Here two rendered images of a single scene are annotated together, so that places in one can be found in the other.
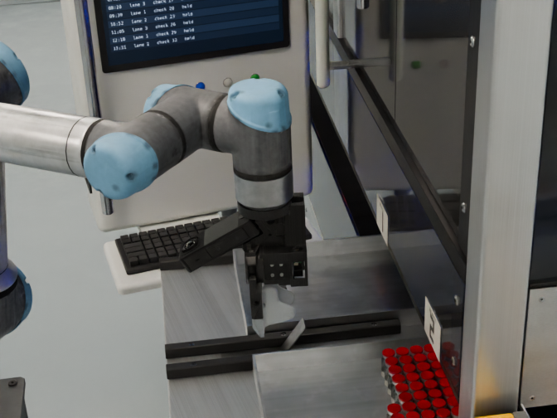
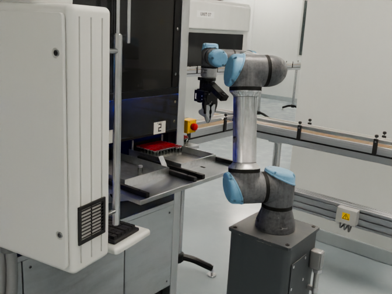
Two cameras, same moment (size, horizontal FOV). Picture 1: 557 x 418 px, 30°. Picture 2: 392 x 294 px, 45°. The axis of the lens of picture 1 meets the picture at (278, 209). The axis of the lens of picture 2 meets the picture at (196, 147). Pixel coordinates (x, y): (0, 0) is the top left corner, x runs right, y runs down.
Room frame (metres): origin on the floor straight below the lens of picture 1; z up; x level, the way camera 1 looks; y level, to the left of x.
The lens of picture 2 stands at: (2.77, 1.53, 1.51)
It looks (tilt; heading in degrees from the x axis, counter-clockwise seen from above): 14 degrees down; 225
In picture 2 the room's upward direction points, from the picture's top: 3 degrees clockwise
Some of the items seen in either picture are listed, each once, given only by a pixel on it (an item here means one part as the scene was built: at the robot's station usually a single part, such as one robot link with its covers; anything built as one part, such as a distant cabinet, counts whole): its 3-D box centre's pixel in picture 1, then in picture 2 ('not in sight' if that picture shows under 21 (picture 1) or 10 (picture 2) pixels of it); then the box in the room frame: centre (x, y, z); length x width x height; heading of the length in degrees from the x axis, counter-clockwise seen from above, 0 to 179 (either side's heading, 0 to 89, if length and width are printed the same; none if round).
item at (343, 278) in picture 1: (332, 284); (120, 168); (1.59, -0.09, 0.90); 0.34 x 0.26 x 0.04; 96
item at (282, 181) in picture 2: not in sight; (277, 185); (1.36, 0.57, 0.96); 0.13 x 0.12 x 0.14; 150
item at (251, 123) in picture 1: (258, 127); (209, 55); (1.19, 0.02, 1.39); 0.09 x 0.08 x 0.11; 60
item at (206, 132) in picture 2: not in sight; (199, 128); (0.75, -0.45, 0.92); 0.69 x 0.16 x 0.16; 6
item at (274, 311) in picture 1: (273, 313); (207, 112); (1.17, 0.01, 1.12); 0.06 x 0.03 x 0.09; 91
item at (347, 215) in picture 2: not in sight; (347, 215); (0.31, 0.36, 0.50); 0.12 x 0.05 x 0.09; 96
